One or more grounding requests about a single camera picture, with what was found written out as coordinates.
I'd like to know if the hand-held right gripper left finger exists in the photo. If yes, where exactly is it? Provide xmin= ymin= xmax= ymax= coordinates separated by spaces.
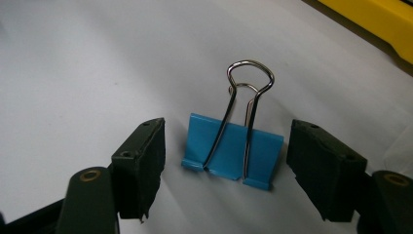
xmin=111 ymin=117 xmax=167 ymax=224

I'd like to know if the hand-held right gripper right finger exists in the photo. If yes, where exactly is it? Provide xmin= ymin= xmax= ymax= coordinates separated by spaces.
xmin=285 ymin=118 xmax=368 ymax=223

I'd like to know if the blue binder clip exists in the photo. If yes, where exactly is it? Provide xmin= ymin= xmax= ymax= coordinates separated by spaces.
xmin=180 ymin=59 xmax=285 ymax=192

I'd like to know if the yellow and black drawer cabinet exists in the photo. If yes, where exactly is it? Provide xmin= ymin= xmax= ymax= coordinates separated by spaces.
xmin=301 ymin=0 xmax=413 ymax=77

